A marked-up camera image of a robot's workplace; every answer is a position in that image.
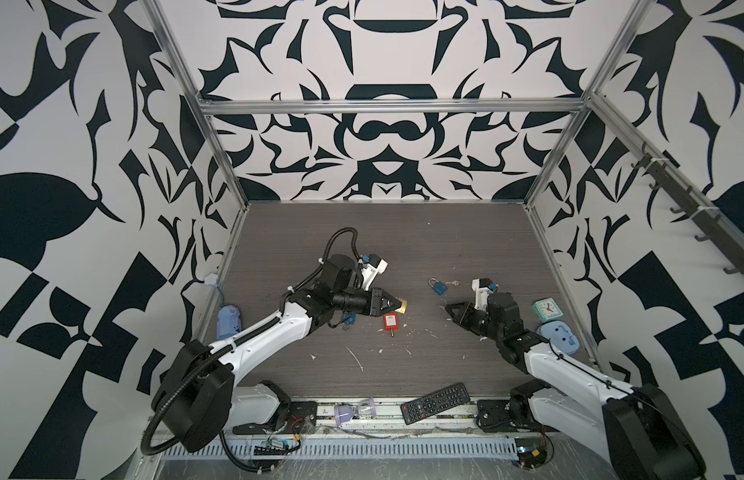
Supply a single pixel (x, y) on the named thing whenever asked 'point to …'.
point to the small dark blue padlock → (349, 317)
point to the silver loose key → (455, 283)
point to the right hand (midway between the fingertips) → (446, 305)
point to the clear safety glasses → (365, 409)
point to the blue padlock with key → (438, 286)
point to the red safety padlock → (391, 322)
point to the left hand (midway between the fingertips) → (403, 301)
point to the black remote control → (434, 402)
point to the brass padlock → (403, 307)
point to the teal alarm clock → (547, 309)
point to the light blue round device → (560, 335)
